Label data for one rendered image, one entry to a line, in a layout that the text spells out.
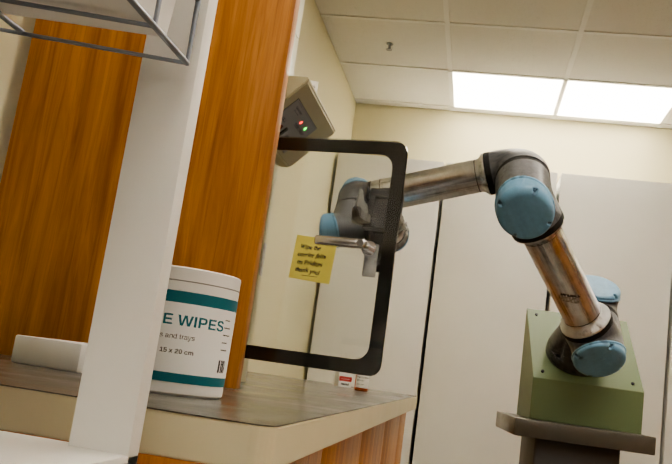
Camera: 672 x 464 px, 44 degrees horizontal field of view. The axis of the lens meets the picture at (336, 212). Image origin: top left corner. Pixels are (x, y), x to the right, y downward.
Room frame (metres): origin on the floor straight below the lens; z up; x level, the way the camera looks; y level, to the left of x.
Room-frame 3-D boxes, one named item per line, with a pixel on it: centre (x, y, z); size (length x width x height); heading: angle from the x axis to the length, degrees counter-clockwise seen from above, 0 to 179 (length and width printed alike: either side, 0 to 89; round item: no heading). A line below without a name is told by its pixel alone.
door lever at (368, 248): (1.38, -0.02, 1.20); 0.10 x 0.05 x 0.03; 70
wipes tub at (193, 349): (1.04, 0.17, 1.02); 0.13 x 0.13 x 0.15
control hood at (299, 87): (1.63, 0.11, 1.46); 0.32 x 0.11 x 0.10; 169
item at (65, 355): (1.29, 0.35, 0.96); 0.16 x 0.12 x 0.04; 158
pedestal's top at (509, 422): (2.12, -0.65, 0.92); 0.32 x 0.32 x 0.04; 85
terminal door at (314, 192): (1.43, 0.04, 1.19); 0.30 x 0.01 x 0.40; 70
